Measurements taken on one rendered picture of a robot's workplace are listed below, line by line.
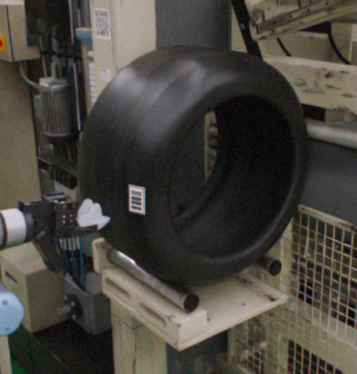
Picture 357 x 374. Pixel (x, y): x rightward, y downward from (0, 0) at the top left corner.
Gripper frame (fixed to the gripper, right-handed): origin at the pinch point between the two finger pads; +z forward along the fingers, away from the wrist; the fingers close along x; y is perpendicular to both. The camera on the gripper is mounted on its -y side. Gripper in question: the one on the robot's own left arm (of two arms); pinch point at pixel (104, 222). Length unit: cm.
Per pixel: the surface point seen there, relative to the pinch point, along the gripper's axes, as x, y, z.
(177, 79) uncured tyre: -7.5, 33.1, 11.9
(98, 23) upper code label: 33, 42, 16
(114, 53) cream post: 26.1, 35.0, 16.9
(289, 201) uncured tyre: -12.3, 2.6, 47.1
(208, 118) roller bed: 37, 14, 60
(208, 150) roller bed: 36, 4, 61
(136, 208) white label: -10.2, 6.2, 1.4
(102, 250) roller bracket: 22.4, -17.6, 13.6
